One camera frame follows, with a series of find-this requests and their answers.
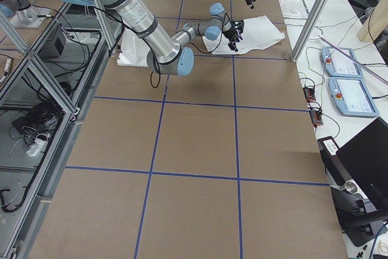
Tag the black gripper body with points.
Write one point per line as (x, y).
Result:
(230, 32)

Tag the white long-sleeve printed shirt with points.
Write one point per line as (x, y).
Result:
(259, 34)

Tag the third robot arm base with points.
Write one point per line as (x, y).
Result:
(22, 14)

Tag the clear plastic sheet on desk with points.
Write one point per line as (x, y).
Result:
(294, 9)

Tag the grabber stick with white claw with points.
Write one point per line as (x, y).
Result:
(355, 61)

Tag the orange black connector board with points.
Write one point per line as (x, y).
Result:
(309, 93)

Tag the upper blue teach pendant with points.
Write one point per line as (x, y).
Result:
(337, 65)

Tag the blue teach pendant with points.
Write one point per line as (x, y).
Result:
(352, 97)
(337, 65)

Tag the lower blue teach pendant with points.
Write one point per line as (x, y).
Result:
(352, 97)

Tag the black box with white label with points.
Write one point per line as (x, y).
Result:
(328, 150)

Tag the black laptop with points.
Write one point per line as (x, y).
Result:
(365, 159)

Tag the small metal cup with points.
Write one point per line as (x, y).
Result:
(350, 187)

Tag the white power strip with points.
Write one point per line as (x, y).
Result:
(39, 142)

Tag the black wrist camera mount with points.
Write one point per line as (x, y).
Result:
(238, 26)

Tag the aluminium frame post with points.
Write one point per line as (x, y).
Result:
(311, 21)

